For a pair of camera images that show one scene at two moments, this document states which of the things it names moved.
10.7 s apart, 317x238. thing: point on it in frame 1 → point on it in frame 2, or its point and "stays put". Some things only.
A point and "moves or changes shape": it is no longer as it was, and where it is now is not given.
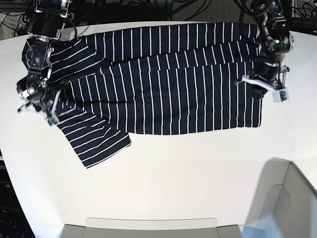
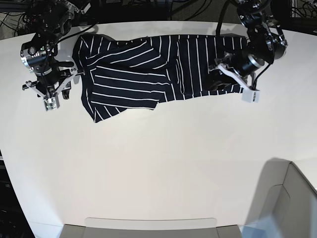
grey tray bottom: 149,227 stays put
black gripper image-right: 266,70 → 239,67
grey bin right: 283,190 stays put
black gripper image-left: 33,89 → 50,82
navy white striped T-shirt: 156,81 moves or changes shape
